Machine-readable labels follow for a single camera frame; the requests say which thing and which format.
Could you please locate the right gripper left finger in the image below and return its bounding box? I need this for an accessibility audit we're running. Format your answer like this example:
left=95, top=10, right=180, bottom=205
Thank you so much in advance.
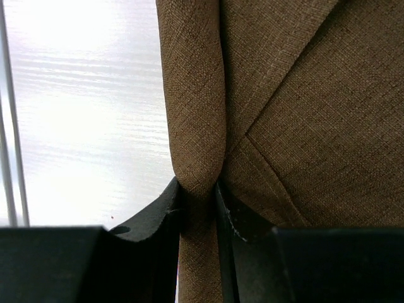
left=1, top=179, right=181, bottom=302

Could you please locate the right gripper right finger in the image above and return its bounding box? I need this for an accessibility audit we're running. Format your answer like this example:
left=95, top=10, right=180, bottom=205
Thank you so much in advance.
left=215, top=182, right=403, bottom=302

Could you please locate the brown cloth napkin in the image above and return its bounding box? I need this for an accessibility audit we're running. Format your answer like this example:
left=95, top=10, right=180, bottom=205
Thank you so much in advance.
left=156, top=1, right=403, bottom=302

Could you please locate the right aluminium frame post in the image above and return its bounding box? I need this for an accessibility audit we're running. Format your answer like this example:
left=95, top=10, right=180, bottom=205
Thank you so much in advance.
left=1, top=1, right=30, bottom=227

